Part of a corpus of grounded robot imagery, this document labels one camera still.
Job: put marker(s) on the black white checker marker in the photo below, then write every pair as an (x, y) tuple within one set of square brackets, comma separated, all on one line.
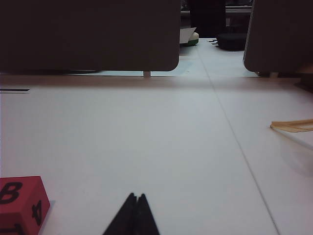
[(212, 42)]

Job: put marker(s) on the red block with letter T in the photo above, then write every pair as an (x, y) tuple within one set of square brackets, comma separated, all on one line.
[(17, 208)]

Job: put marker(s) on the white folded paper card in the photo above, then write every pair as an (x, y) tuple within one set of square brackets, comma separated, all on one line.
[(185, 35)]

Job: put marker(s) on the narrow grey desk divider panel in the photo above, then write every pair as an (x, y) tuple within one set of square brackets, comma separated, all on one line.
[(281, 34)]

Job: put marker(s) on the large grey desk divider panel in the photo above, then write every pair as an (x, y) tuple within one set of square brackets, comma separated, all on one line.
[(88, 34)]

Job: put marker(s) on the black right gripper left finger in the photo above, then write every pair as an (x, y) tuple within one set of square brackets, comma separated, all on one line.
[(124, 218)]

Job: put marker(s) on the black round cushion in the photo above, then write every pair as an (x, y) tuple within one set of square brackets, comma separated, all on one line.
[(231, 41)]

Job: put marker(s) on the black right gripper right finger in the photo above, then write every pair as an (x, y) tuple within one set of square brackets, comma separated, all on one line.
[(144, 218)]

